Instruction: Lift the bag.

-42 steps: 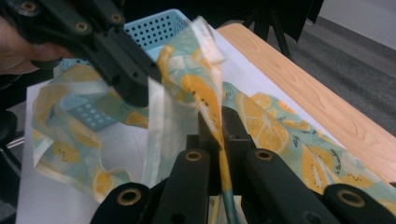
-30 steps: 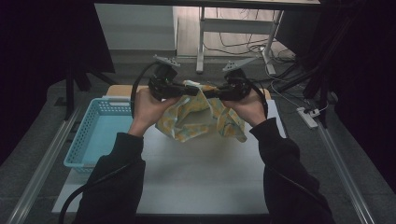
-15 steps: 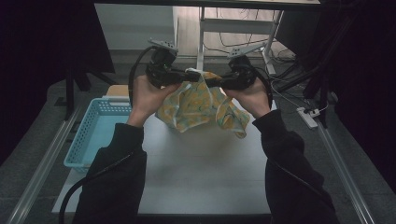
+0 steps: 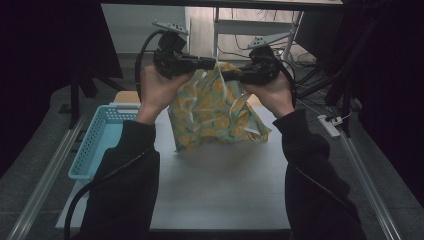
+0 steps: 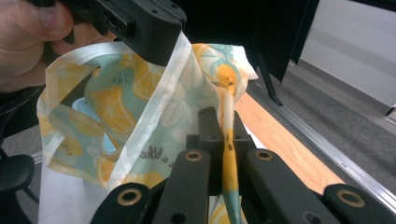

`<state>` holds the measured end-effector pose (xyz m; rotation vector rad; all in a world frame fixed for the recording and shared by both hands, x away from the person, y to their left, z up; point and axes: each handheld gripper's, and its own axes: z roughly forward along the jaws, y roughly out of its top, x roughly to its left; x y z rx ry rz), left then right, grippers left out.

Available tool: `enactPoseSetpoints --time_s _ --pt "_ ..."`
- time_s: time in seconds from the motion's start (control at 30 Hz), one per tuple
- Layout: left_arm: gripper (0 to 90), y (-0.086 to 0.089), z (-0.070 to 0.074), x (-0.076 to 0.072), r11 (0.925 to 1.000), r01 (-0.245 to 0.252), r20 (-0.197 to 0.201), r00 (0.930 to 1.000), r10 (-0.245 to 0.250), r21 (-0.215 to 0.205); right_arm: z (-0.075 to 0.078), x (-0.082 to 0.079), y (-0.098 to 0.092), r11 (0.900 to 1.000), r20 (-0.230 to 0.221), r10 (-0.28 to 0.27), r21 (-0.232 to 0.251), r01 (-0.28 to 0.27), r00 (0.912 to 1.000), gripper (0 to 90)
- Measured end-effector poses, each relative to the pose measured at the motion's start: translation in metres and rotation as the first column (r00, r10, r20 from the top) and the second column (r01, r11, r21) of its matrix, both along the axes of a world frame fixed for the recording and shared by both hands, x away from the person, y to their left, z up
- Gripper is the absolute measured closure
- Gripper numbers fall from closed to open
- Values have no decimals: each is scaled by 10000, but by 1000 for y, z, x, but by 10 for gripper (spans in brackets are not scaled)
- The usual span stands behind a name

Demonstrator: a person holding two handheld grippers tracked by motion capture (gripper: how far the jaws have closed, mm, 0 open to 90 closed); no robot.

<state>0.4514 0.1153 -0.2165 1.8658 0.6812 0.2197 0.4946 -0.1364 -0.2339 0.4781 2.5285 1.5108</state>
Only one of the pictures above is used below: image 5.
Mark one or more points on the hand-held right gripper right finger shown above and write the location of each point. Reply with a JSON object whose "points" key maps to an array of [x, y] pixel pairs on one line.
{"points": [[246, 144]]}

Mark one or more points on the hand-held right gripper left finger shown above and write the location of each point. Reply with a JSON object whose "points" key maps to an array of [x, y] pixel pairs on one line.
{"points": [[216, 146]]}

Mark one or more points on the orange floral fabric bag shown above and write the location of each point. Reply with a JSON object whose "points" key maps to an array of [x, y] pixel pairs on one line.
{"points": [[130, 102]]}

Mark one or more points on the black tripod stand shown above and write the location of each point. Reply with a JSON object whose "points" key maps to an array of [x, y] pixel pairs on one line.
{"points": [[267, 77]]}

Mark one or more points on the black curtain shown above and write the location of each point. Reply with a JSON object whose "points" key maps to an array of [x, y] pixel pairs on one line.
{"points": [[249, 25]]}

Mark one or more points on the white partition panel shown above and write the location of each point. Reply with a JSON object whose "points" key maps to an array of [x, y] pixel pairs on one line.
{"points": [[351, 46]]}

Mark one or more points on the metal floor rail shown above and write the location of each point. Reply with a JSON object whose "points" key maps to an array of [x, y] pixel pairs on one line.
{"points": [[327, 152]]}

